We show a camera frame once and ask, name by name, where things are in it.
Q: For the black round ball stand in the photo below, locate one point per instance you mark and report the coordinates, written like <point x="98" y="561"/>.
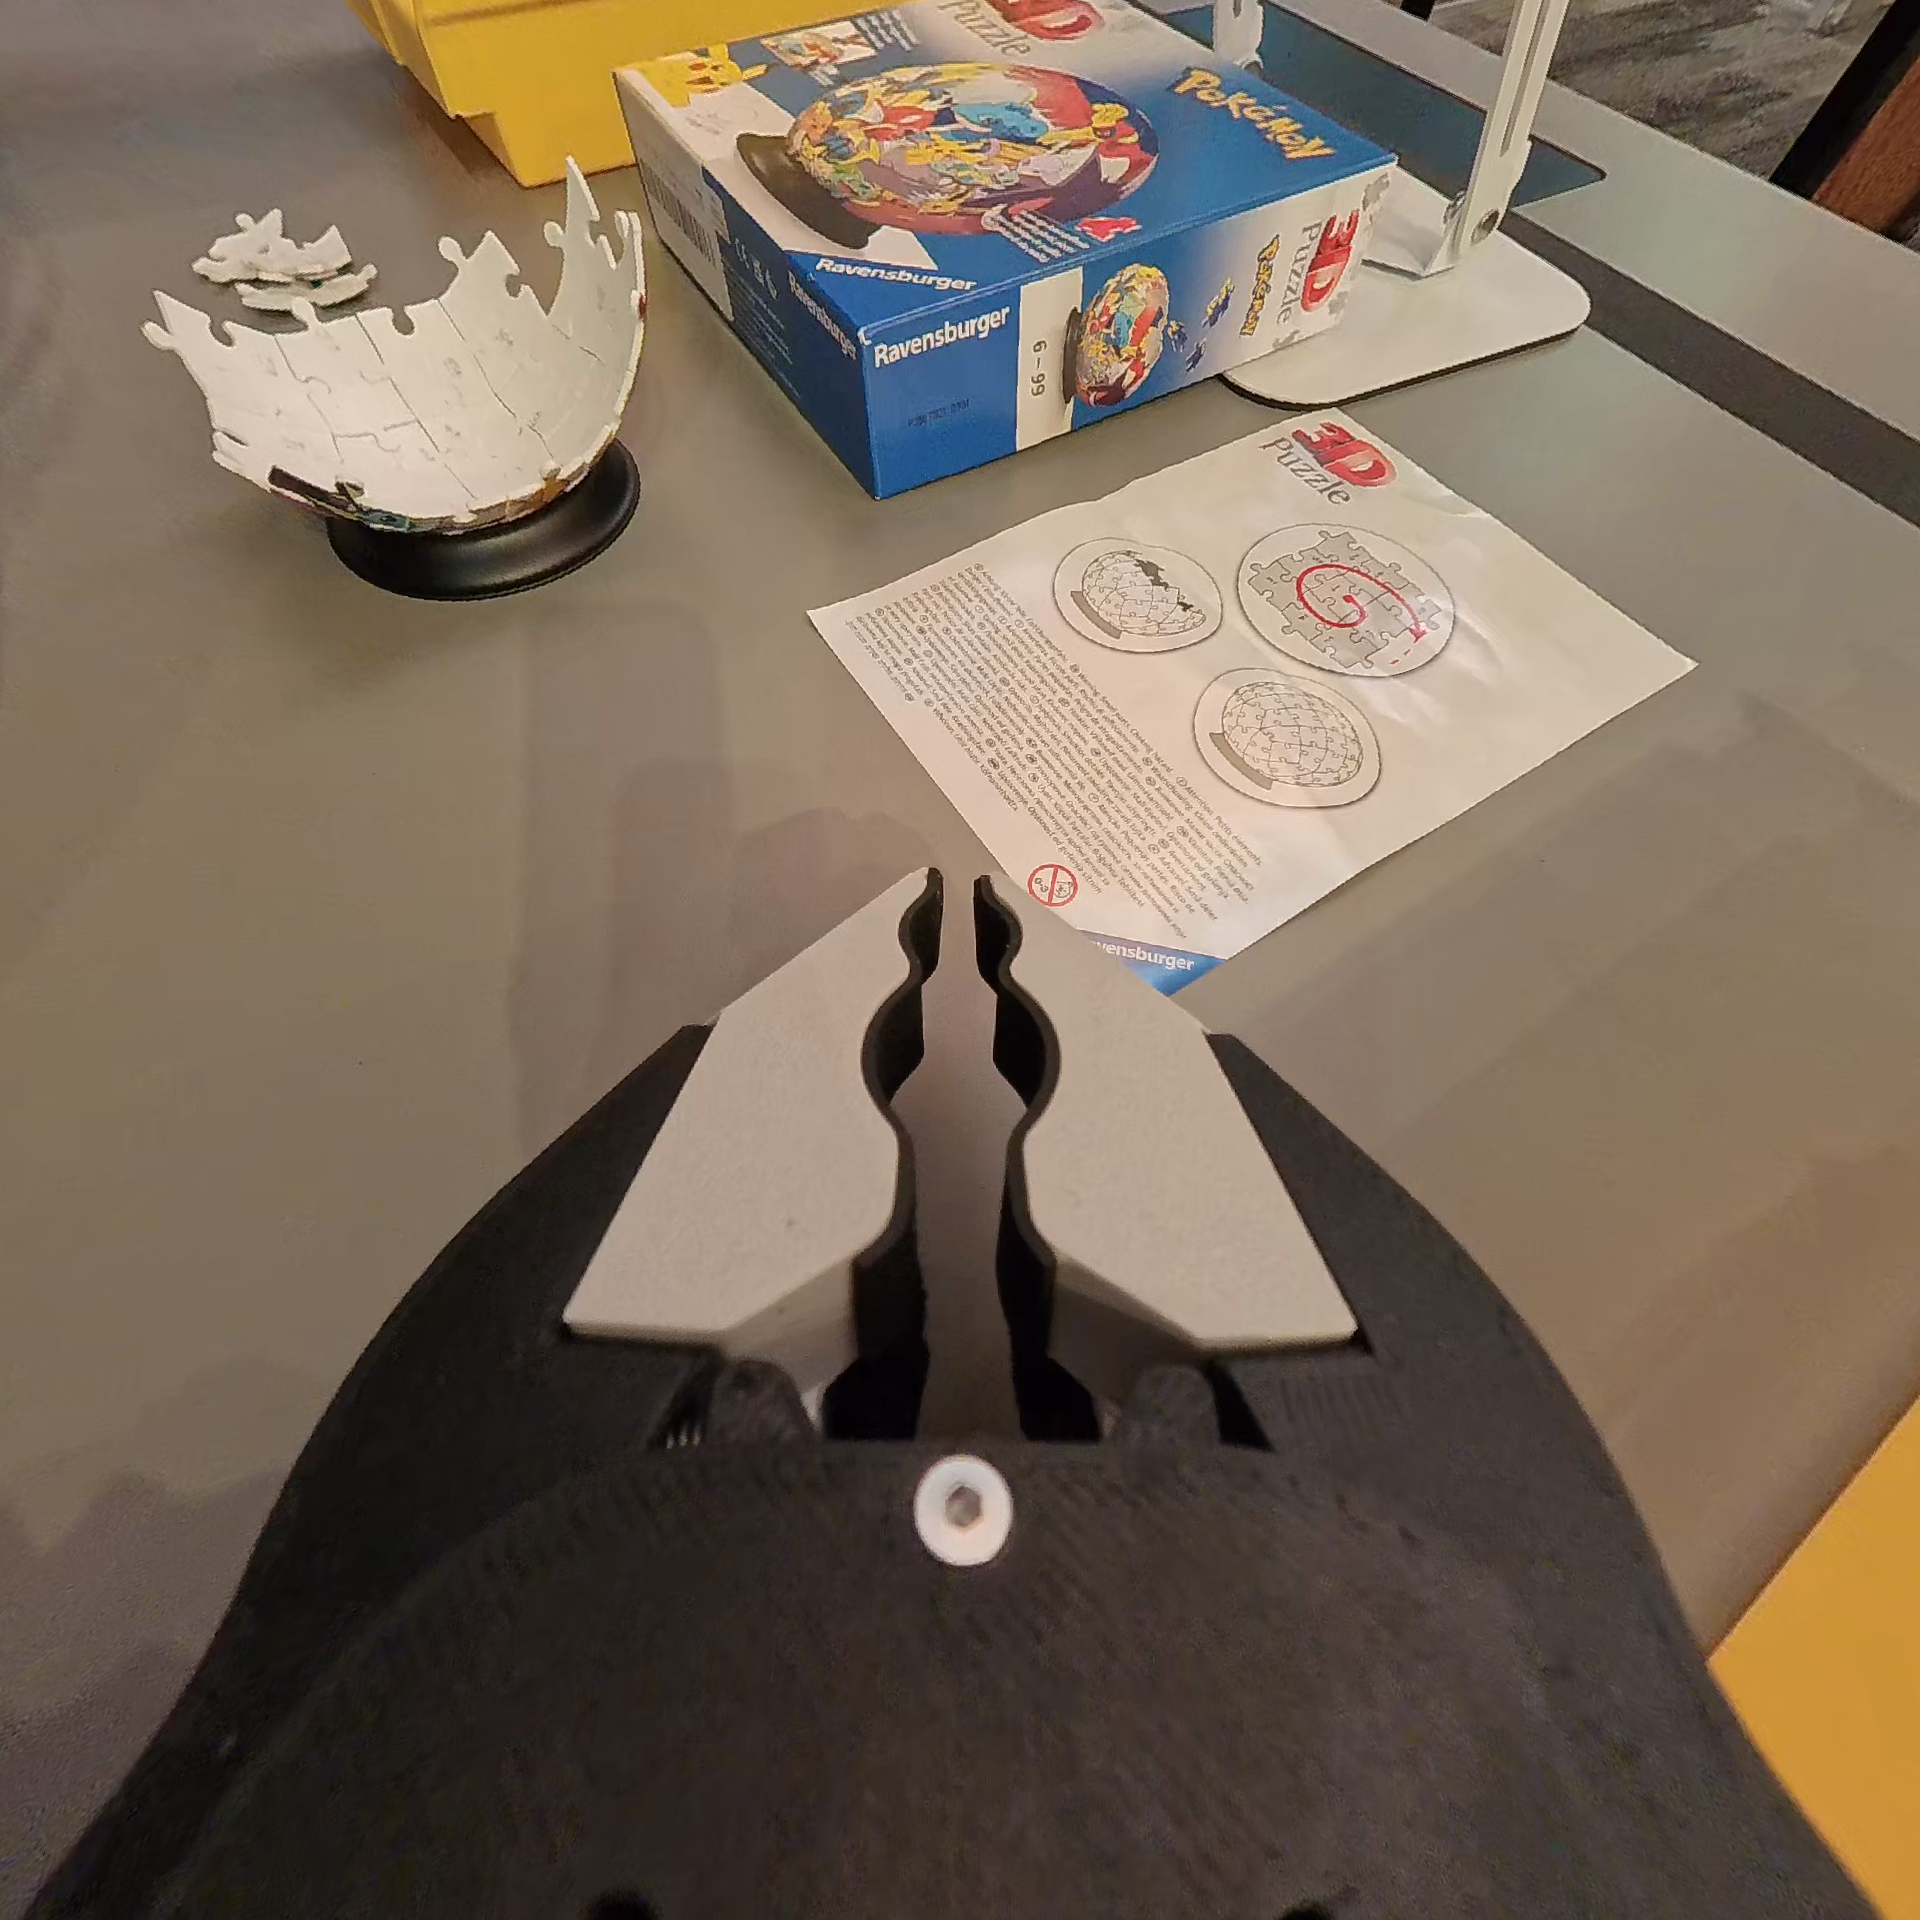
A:
<point x="481" y="564"/>

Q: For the reddish wooden panel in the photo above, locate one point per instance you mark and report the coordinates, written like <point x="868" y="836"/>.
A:
<point x="1875" y="188"/>

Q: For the printed instruction sheet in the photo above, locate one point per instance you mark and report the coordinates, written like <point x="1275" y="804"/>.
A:
<point x="973" y="676"/>

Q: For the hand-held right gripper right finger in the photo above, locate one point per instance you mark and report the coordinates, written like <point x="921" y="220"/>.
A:
<point x="1185" y="1201"/>

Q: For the long black tape strip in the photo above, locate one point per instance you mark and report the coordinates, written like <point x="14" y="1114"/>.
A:
<point x="1769" y="375"/>

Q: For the white desk stand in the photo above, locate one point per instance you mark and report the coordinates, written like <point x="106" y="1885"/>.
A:
<point x="1424" y="324"/>

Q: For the white half-built puzzle ball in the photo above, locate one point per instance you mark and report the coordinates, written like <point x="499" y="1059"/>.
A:
<point x="435" y="405"/>

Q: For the white jigsaw piece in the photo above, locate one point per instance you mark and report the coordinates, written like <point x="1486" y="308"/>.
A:
<point x="306" y="293"/>
<point x="262" y="247"/>

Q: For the yellow plastic bin holding pieces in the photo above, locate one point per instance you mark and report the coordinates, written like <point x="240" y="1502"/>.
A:
<point x="523" y="76"/>

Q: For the blue puzzle box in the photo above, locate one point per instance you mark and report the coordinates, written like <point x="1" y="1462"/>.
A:
<point x="945" y="405"/>

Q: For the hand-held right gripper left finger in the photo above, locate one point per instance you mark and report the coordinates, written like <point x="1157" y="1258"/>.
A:
<point x="742" y="1201"/>

